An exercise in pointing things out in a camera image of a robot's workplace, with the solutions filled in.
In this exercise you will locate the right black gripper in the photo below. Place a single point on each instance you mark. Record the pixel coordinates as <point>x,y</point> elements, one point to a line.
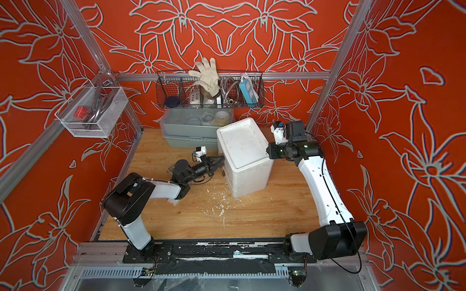
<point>272,154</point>

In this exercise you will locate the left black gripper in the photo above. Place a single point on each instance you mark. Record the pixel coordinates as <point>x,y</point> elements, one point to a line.
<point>213,169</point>

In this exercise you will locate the white drawer cabinet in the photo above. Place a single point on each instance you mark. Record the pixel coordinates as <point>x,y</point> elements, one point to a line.
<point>247,165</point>

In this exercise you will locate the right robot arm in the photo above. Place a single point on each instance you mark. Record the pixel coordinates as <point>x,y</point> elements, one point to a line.
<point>339,234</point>

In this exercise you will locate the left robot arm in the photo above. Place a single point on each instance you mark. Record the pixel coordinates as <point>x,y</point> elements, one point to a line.
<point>127,200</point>

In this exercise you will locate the grey plastic bin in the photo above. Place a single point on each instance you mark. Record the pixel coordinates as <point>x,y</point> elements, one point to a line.
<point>191,128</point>

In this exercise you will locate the small white orange packet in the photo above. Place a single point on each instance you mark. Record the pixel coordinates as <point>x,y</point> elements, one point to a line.
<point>173,202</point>

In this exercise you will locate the white power strip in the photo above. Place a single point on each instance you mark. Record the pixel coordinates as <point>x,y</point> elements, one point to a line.
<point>195,98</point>

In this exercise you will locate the dark blue round lid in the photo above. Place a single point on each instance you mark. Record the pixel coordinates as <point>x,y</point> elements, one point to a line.
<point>172,101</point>

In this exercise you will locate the white work glove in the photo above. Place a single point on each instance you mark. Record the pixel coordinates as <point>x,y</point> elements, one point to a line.
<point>207,76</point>

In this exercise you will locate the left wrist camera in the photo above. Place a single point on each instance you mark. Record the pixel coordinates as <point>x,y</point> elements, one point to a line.
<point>198,153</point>

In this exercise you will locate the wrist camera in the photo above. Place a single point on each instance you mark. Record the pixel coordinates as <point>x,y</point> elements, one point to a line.
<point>278,131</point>
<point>198,153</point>

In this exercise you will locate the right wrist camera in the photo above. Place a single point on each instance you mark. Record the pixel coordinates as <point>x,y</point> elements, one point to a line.
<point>278,131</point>

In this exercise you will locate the metal wire clip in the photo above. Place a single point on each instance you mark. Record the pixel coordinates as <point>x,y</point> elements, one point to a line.
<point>171,169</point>

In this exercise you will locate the black wire wall basket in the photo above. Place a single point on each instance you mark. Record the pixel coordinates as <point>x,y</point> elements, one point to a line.
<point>226,90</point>

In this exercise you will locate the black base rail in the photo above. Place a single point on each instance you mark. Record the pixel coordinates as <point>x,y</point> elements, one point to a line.
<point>217,256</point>

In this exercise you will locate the white wire wall basket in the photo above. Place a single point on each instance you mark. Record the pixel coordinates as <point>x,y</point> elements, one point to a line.
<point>92,111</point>

